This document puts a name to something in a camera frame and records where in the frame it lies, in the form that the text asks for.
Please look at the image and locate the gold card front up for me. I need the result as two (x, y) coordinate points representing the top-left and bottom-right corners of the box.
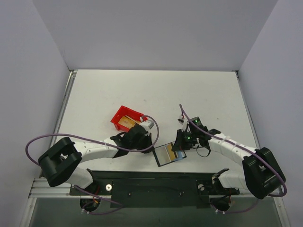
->
(166, 144), (178, 162)

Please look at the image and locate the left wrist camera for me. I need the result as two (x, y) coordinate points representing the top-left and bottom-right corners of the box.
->
(139, 117), (154, 131)

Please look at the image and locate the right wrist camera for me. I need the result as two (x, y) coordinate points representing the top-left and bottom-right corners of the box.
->
(178, 115), (190, 132)

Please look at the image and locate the black card holder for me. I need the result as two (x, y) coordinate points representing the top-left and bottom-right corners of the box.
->
(153, 142), (187, 167)

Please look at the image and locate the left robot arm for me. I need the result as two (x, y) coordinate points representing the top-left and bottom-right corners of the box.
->
(38, 125), (154, 195)

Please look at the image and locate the red plastic bin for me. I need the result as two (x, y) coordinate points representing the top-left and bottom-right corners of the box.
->
(110, 105), (147, 132)

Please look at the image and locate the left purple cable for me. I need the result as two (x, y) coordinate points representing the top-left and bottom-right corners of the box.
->
(25, 115), (160, 166)

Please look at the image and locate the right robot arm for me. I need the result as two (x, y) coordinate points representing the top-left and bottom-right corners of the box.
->
(172, 115), (286, 199)

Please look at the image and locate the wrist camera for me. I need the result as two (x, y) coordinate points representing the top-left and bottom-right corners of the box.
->
(139, 117), (154, 131)
(178, 115), (190, 132)

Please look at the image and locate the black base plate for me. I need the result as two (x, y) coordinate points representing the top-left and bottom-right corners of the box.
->
(66, 169), (240, 210)

